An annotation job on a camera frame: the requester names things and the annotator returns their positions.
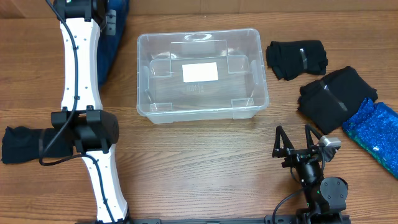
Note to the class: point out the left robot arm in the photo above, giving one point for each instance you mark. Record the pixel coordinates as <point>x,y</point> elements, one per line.
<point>91,32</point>

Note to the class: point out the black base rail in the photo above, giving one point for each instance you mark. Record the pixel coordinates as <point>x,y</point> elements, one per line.
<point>211,221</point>

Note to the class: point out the blue sparkly fabric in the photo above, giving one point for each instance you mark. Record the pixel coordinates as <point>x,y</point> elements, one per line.
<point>374,128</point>

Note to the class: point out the small black cloth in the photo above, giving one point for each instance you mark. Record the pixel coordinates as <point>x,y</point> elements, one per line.
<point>21,144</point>

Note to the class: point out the blue denim jeans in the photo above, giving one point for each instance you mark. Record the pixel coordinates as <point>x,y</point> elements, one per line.
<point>116,16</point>

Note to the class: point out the clear plastic storage bin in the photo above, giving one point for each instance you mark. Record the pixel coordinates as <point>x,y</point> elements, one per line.
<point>241,89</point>

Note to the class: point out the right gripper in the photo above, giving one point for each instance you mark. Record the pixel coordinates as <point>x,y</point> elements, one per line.
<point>296,154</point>

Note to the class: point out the large black cloth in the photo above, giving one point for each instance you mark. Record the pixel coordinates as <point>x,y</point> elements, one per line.
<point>335,98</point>

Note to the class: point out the white label in bin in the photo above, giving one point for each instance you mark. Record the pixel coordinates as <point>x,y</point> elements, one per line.
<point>200,72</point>

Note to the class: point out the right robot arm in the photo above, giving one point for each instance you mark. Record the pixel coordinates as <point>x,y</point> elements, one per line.
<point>325,196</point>

